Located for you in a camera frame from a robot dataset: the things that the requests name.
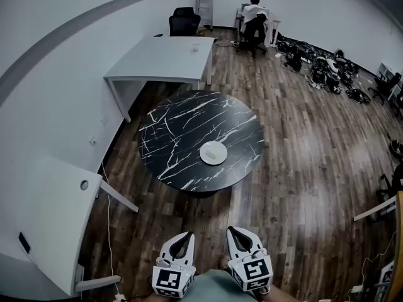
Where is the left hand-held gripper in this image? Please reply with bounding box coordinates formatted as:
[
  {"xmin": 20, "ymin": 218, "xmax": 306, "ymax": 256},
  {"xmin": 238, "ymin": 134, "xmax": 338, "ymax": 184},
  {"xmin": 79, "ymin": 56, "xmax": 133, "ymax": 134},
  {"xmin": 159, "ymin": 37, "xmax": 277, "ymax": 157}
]
[{"xmin": 152, "ymin": 231, "xmax": 196, "ymax": 300}]

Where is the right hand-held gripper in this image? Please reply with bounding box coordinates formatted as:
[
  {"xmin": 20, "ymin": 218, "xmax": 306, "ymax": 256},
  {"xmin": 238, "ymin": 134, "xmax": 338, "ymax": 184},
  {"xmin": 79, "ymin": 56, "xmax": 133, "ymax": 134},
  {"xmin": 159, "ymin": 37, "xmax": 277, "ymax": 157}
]
[{"xmin": 226, "ymin": 225, "xmax": 273, "ymax": 293}]

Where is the white round plate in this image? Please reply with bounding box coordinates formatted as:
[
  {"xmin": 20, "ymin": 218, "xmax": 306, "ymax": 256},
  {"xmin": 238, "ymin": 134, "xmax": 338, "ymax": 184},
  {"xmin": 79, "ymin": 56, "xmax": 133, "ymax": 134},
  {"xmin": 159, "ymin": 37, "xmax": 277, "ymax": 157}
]
[{"xmin": 200, "ymin": 140, "xmax": 228, "ymax": 165}]

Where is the person's right forearm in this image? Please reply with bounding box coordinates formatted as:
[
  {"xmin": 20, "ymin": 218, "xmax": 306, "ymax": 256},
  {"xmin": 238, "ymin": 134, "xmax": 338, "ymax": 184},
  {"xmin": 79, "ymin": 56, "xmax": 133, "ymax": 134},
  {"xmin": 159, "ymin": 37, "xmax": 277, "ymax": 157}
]
[{"xmin": 258, "ymin": 283, "xmax": 305, "ymax": 302}]

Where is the black marble round table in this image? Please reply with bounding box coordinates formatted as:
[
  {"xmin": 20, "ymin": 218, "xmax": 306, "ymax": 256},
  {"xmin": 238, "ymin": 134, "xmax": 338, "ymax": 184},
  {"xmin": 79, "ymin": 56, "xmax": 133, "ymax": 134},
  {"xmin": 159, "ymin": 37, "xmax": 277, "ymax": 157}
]
[{"xmin": 137, "ymin": 89, "xmax": 264, "ymax": 199}]

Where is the person's pale green t-shirt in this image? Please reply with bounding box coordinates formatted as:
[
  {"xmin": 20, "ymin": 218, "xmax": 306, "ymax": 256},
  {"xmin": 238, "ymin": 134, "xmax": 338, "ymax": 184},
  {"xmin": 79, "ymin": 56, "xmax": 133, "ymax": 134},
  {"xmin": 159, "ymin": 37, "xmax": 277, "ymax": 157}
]
[{"xmin": 179, "ymin": 269, "xmax": 244, "ymax": 302}]

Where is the white desk with round grommet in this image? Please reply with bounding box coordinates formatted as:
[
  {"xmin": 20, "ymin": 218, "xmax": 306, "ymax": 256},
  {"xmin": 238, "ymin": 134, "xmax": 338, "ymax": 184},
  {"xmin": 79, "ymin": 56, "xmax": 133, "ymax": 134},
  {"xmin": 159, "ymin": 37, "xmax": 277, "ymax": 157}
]
[{"xmin": 0, "ymin": 155, "xmax": 140, "ymax": 298}]

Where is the black white patterned board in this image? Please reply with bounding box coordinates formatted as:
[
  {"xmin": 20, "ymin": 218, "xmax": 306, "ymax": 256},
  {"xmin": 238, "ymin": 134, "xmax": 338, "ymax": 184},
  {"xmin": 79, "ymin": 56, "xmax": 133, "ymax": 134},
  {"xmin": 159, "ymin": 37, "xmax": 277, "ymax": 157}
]
[{"xmin": 379, "ymin": 260, "xmax": 397, "ymax": 293}]

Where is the black desk socket panel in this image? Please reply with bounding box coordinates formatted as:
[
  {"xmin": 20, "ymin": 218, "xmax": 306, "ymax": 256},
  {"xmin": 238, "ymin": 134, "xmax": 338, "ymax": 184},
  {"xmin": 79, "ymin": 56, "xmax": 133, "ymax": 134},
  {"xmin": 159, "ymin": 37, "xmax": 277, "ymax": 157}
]
[{"xmin": 18, "ymin": 231, "xmax": 31, "ymax": 254}]

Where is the low white desk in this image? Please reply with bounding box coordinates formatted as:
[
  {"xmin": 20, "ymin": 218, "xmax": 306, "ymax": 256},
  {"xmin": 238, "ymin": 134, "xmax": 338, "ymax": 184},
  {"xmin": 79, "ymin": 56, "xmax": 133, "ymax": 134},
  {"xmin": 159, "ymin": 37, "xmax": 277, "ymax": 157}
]
[{"xmin": 0, "ymin": 252, "xmax": 78, "ymax": 302}]

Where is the wooden edged desk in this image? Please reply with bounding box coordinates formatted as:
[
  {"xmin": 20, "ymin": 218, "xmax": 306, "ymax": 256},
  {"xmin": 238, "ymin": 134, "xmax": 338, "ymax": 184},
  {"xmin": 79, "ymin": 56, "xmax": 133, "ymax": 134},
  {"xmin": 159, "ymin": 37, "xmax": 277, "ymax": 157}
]
[{"xmin": 353, "ymin": 190, "xmax": 403, "ymax": 302}]

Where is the white rectangular desk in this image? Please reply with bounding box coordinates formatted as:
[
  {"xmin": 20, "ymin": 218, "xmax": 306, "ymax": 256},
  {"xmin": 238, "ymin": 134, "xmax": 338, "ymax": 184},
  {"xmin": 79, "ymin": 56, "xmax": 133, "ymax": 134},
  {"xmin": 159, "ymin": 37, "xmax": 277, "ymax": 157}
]
[{"xmin": 103, "ymin": 36, "xmax": 216, "ymax": 123}]

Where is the pile of black equipment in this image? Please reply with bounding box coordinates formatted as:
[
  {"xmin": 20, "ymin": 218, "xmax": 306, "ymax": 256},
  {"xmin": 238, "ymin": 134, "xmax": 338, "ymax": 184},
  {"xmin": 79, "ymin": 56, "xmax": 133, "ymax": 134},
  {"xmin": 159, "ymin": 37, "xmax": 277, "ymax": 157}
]
[{"xmin": 276, "ymin": 35, "xmax": 373, "ymax": 105}]

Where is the white desk with black chairs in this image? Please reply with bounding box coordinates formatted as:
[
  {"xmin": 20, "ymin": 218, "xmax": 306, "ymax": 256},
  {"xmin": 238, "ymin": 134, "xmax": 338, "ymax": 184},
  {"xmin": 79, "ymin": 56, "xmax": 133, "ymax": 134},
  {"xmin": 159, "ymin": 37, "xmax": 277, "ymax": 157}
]
[{"xmin": 367, "ymin": 62, "xmax": 403, "ymax": 107}]

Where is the small white desk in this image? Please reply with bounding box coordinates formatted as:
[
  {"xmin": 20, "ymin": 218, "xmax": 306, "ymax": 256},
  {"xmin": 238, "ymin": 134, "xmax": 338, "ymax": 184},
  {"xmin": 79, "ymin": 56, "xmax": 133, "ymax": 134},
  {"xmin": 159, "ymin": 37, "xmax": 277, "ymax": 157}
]
[{"xmin": 235, "ymin": 2, "xmax": 283, "ymax": 48}]

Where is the black mesh office chair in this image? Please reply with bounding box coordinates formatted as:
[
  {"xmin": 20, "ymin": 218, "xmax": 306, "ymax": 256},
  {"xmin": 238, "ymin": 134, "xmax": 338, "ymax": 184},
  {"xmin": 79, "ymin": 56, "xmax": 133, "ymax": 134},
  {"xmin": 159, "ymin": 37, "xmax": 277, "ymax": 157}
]
[{"xmin": 168, "ymin": 6, "xmax": 202, "ymax": 38}]

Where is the white ladder shelf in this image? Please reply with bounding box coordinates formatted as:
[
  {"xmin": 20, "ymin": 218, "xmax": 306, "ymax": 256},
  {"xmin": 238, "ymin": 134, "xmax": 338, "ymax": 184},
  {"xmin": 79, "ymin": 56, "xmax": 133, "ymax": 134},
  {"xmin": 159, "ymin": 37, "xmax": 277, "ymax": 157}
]
[{"xmin": 195, "ymin": 0, "xmax": 215, "ymax": 31}]

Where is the white floor cable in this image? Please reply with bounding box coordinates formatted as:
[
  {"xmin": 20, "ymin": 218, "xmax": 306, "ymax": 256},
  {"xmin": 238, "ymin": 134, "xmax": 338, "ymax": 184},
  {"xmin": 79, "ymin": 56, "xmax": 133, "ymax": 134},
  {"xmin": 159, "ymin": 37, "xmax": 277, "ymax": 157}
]
[{"xmin": 100, "ymin": 161, "xmax": 119, "ymax": 295}]

